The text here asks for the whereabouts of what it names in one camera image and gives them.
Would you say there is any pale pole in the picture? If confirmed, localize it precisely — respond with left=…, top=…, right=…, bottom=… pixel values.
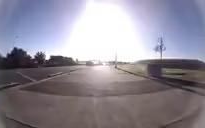
left=114, top=52, right=118, bottom=69

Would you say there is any grey asphalt path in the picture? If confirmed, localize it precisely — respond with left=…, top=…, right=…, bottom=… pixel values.
left=0, top=64, right=205, bottom=128

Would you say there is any grass field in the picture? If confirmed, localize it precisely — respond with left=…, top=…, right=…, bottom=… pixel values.
left=118, top=63, right=205, bottom=84

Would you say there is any building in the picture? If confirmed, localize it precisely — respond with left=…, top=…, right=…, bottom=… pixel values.
left=44, top=55, right=78, bottom=68

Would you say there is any concrete wheel stop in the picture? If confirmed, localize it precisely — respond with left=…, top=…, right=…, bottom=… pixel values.
left=48, top=71, right=64, bottom=78

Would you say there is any dark box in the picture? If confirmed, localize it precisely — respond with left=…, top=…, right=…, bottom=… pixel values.
left=147, top=63, right=163, bottom=78

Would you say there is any bare tree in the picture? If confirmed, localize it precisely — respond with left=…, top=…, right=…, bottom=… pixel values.
left=153, top=35, right=168, bottom=61

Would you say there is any grassy embankment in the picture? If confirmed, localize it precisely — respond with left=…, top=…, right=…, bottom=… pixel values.
left=133, top=58, right=205, bottom=71

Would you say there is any concrete kerb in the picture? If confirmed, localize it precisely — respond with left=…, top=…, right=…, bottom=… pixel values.
left=0, top=68, right=78, bottom=93

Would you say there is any asphalt car park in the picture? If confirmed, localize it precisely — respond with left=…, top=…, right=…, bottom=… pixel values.
left=0, top=65, right=79, bottom=89

